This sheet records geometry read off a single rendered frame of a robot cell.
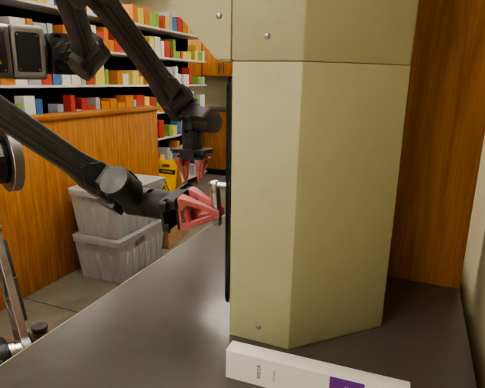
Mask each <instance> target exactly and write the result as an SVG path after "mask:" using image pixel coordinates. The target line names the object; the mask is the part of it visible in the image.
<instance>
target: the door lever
mask: <svg viewBox="0 0 485 388"><path fill-rule="evenodd" d="M208 187H210V197H211V207H213V208H214V209H217V210H219V211H220V218H219V219H216V220H213V221H212V224H213V225H214V226H221V225H222V207H221V195H220V189H226V183H225V182H220V181H219V180H215V179H214V180H212V181H209V182H208Z"/></svg>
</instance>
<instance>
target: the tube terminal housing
mask: <svg viewBox="0 0 485 388"><path fill-rule="evenodd" d="M418 3H419V0H233V57H232V59H233V61H236V62H232V170H231V240H230V309H229V334H230V335H234V336H239V337H242V338H246V339H249V340H255V341H258V342H261V343H267V344H270V345H274V346H278V347H282V348H285V349H291V348H294V347H298V346H303V345H306V344H310V343H315V342H319V341H322V340H327V339H331V338H334V337H338V336H343V335H346V334H350V333H355V332H359V331H362V330H365V329H371V328H374V327H378V326H381V323H382V318H383V306H384V300H385V292H386V279H387V273H388V265H389V258H390V246H391V239H392V231H393V219H394V212H395V205H396V192H397V185H398V178H399V171H400V158H401V152H402V144H403V131H404V125H405V118H406V104H407V98H408V91H409V84H410V71H411V64H412V57H413V44H414V37H415V30H416V17H417V10H418Z"/></svg>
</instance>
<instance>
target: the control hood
mask: <svg viewBox="0 0 485 388"><path fill-rule="evenodd" d="M167 2H168V3H169V5H170V6H171V7H172V8H173V10H174V11H175V12H176V13H177V14H178V16H179V17H180V18H181V19H182V20H183V21H184V22H185V23H186V24H187V25H188V27H189V28H190V29H191V30H192V32H193V33H194V34H195V35H196V36H197V38H198V39H199V40H200V41H201V42H202V44H204V46H205V47H206V48H207V49H208V50H209V51H210V52H211V53H212V55H213V56H214V57H215V58H216V60H219V61H220V62H236V61H233V59H232V57H233V0H167Z"/></svg>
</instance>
